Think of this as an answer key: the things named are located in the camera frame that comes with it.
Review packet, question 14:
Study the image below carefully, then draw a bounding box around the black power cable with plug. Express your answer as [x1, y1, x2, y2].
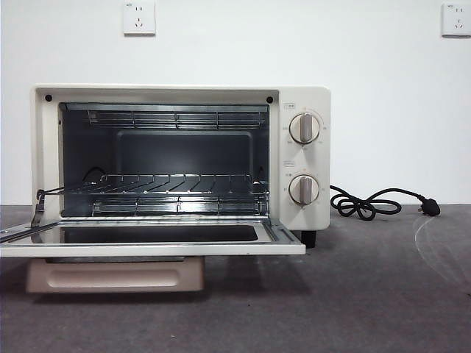
[330, 185, 441, 221]

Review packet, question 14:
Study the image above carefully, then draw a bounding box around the white wall socket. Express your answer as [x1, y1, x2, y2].
[123, 1, 156, 37]
[441, 3, 471, 38]

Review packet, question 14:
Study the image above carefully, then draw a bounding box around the metal wire oven rack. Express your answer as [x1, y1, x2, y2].
[38, 173, 269, 196]

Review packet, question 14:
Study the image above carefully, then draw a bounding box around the cream temperature knob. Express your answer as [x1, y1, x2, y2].
[288, 113, 321, 144]

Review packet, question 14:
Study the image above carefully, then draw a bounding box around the cream Toshiba toaster oven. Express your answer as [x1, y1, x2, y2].
[31, 85, 331, 251]

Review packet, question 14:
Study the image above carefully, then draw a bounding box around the cream timer knob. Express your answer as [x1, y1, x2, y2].
[288, 174, 320, 206]

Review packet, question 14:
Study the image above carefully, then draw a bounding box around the glass oven door with handle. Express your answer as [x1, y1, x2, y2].
[0, 215, 307, 294]

